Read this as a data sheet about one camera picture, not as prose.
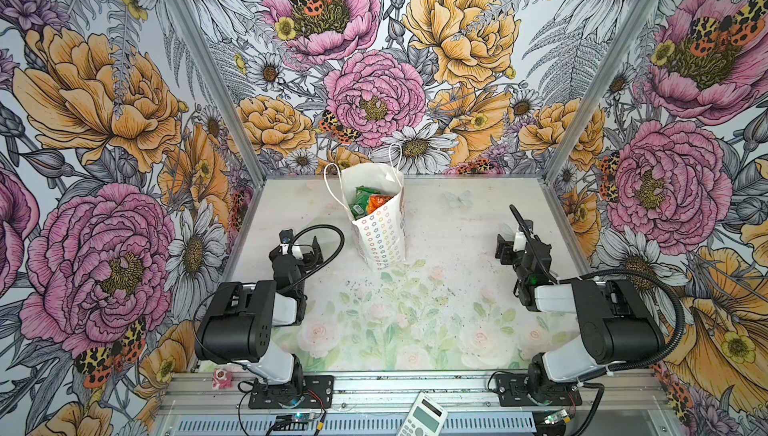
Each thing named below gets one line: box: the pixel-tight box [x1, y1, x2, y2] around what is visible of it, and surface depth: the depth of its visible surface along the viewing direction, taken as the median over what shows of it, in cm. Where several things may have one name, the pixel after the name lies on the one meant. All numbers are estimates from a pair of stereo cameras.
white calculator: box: [397, 392, 448, 436], surface depth 71 cm
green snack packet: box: [349, 185, 381, 221], surface depth 93 cm
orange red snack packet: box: [368, 194, 393, 215], surface depth 85 cm
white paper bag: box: [341, 143, 406, 272], surface depth 89 cm
